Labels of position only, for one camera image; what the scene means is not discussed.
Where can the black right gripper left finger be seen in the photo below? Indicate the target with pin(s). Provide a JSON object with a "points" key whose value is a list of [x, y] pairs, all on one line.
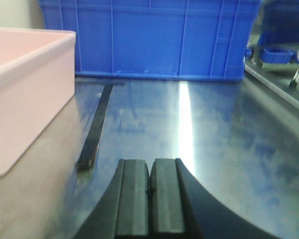
{"points": [[123, 210]]}

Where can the black tape strip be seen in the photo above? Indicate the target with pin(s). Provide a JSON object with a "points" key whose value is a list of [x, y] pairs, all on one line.
{"points": [[93, 101]]}

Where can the pink plastic bin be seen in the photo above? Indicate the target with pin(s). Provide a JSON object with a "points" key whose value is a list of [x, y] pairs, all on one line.
{"points": [[36, 82]]}

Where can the blue plastic crate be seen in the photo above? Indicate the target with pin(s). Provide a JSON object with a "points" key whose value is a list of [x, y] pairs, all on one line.
{"points": [[203, 40]]}

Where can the small blue bin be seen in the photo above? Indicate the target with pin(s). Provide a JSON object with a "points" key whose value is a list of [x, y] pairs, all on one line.
{"points": [[276, 55]]}

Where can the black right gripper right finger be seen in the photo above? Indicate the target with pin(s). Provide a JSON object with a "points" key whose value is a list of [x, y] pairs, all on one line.
{"points": [[181, 208]]}

